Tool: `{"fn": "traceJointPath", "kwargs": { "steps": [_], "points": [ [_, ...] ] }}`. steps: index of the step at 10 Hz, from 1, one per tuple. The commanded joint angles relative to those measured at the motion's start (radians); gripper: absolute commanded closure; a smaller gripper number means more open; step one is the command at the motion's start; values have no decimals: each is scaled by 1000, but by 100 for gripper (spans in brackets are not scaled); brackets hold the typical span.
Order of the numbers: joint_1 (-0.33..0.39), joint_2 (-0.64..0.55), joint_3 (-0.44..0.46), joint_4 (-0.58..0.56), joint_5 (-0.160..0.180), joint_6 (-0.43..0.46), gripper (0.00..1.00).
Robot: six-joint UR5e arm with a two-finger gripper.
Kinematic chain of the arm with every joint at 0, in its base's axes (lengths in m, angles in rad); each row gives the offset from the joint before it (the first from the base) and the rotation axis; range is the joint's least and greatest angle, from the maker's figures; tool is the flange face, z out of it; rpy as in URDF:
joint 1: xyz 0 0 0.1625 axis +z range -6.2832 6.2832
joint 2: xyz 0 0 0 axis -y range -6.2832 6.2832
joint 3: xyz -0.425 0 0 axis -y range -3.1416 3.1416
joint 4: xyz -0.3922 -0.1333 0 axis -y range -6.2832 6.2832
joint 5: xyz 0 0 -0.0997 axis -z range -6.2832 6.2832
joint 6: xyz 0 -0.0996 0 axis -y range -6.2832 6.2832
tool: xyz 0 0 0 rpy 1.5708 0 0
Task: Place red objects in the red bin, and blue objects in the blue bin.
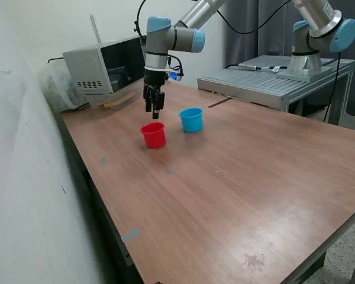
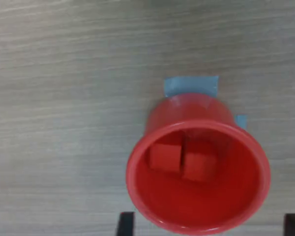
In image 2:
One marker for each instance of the red cube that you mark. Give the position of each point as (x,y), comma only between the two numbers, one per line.
(164,158)
(199,167)

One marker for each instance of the red plastic bin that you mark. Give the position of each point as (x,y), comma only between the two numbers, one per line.
(199,201)

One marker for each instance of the small tape piece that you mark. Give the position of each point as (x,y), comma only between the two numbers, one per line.
(189,86)
(242,121)

